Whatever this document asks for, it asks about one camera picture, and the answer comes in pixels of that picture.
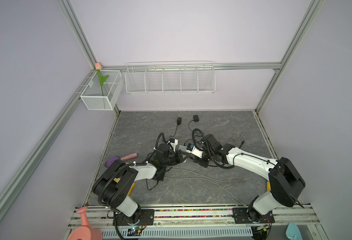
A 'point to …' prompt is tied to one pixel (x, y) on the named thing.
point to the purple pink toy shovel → (111, 159)
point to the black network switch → (160, 173)
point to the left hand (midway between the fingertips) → (190, 156)
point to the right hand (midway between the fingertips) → (196, 158)
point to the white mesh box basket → (96, 97)
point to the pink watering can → (85, 232)
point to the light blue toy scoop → (293, 232)
